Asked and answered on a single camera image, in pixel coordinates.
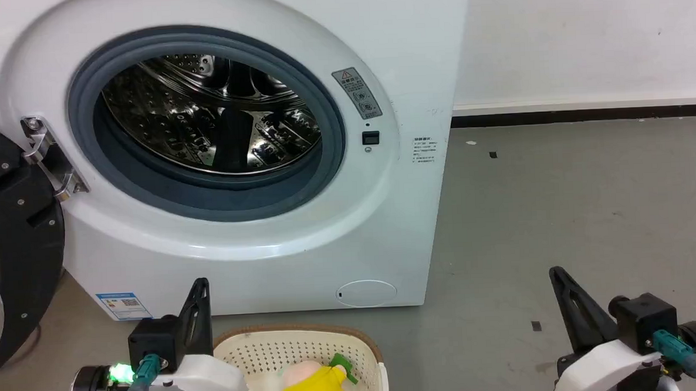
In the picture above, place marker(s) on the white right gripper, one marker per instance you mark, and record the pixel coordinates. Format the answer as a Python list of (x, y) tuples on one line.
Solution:
[(608, 369)]

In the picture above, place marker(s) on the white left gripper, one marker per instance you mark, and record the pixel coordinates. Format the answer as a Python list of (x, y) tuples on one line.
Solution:
[(209, 381)]

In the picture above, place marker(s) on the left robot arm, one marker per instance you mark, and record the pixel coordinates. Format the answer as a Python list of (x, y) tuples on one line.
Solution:
[(95, 388)]

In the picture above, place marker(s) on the yellow plush toy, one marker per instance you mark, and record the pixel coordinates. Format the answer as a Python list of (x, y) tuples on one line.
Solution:
[(312, 388)]

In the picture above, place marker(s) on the black washing machine door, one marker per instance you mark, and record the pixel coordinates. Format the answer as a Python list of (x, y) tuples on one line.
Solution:
[(23, 233)]

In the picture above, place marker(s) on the stainless steel washing machine drum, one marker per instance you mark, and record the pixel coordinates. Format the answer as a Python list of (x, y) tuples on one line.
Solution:
[(162, 121)]

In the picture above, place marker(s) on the metal washing machine door hinge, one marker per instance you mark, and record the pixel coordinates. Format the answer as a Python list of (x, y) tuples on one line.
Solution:
[(49, 155)]

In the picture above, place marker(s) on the blue energy label sticker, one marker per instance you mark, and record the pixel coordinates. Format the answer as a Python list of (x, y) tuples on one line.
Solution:
[(124, 306)]

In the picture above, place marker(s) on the cream perforated laundry basket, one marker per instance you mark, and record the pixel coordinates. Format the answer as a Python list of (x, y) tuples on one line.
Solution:
[(272, 351)]

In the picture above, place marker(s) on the grey rubber door gasket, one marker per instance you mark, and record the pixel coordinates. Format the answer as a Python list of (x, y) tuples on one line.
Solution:
[(219, 198)]

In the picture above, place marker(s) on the oval white filter cover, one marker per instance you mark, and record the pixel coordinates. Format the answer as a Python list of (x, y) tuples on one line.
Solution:
[(366, 293)]

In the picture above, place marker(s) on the black and white baseboard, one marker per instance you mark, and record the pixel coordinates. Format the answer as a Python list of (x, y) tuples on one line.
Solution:
[(585, 111)]

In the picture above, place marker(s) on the white front-load washing machine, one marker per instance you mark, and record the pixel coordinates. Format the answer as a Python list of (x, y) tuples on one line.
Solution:
[(385, 229)]

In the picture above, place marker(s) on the small printed text label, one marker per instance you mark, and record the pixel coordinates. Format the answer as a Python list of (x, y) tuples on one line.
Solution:
[(424, 150)]

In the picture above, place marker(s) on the black door latch socket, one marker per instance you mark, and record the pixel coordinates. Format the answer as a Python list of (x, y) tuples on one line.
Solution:
[(371, 138)]

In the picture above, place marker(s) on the grey warning sticker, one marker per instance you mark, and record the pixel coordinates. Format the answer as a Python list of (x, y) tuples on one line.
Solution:
[(356, 93)]

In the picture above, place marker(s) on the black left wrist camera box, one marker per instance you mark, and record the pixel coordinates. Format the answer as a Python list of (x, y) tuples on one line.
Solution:
[(154, 342)]

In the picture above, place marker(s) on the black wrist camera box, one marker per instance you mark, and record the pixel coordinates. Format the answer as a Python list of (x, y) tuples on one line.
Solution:
[(644, 320), (154, 342)]

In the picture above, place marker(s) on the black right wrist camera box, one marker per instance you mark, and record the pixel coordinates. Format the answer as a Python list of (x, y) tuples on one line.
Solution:
[(644, 320)]

